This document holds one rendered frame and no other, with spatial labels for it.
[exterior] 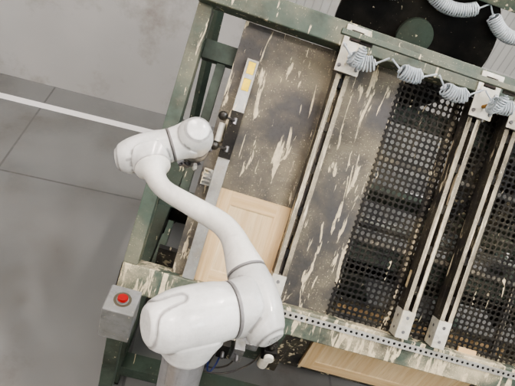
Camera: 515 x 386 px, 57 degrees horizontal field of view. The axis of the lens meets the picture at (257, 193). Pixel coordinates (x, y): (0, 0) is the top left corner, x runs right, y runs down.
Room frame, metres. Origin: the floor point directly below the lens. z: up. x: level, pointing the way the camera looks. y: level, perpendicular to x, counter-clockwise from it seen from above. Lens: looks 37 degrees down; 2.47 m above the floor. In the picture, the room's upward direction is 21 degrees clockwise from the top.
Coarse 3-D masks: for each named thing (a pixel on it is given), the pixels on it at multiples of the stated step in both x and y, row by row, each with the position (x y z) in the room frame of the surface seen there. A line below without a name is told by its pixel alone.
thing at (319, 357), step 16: (320, 352) 1.60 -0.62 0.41; (336, 352) 1.61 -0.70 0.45; (352, 352) 1.62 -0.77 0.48; (320, 368) 1.61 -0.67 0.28; (336, 368) 1.62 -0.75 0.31; (352, 368) 1.63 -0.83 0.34; (368, 368) 1.64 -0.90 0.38; (384, 368) 1.65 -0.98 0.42; (400, 368) 1.66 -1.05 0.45; (384, 384) 1.66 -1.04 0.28; (400, 384) 1.67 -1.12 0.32; (416, 384) 1.68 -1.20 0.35; (432, 384) 1.69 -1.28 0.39; (448, 384) 1.70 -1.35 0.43; (464, 384) 1.70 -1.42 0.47
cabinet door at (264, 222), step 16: (224, 192) 1.56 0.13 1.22; (224, 208) 1.53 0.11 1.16; (240, 208) 1.55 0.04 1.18; (256, 208) 1.57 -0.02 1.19; (272, 208) 1.59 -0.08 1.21; (288, 208) 1.61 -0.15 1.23; (240, 224) 1.52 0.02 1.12; (256, 224) 1.54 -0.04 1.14; (272, 224) 1.55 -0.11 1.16; (208, 240) 1.45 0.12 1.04; (256, 240) 1.50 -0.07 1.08; (272, 240) 1.52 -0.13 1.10; (208, 256) 1.41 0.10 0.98; (224, 256) 1.43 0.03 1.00; (272, 256) 1.49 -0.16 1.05; (208, 272) 1.38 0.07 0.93; (224, 272) 1.40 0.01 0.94
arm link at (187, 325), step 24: (192, 288) 0.67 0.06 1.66; (216, 288) 0.69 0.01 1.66; (144, 312) 0.60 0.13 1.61; (168, 312) 0.59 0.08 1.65; (192, 312) 0.61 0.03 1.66; (216, 312) 0.63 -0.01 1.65; (144, 336) 0.57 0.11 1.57; (168, 336) 0.56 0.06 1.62; (192, 336) 0.58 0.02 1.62; (216, 336) 0.61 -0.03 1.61; (168, 360) 0.58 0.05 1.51; (192, 360) 0.58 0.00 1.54; (168, 384) 0.58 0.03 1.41; (192, 384) 0.59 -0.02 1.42
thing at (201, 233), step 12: (252, 60) 1.85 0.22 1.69; (240, 84) 1.78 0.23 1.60; (240, 96) 1.76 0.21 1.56; (240, 108) 1.74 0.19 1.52; (216, 168) 1.59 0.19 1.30; (216, 180) 1.56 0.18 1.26; (216, 192) 1.54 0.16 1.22; (204, 228) 1.45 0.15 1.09; (192, 240) 1.42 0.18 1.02; (204, 240) 1.42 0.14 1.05; (192, 252) 1.39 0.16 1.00; (192, 264) 1.36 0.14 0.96; (192, 276) 1.34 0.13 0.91
